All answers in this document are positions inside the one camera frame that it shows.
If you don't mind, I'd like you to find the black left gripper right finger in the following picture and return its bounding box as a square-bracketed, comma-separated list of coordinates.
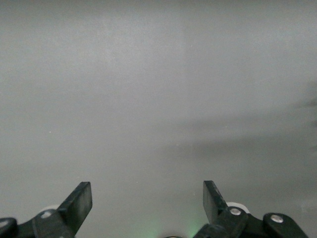
[193, 180, 309, 238]

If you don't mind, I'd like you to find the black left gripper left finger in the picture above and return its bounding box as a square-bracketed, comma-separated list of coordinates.
[0, 181, 93, 238]

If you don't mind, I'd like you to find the dark grey table mat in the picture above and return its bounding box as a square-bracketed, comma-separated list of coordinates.
[0, 0, 317, 238]

